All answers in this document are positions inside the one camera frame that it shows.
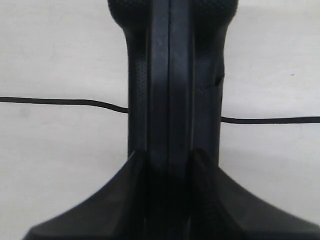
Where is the black cord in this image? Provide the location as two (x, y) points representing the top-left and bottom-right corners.
(0, 96), (320, 124)

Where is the black plastic carrying case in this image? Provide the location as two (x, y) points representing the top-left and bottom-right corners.
(106, 0), (238, 181)

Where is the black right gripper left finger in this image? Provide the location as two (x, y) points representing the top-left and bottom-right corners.
(24, 151), (147, 240)

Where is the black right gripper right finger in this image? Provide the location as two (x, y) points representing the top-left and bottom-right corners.
(191, 149), (320, 240)

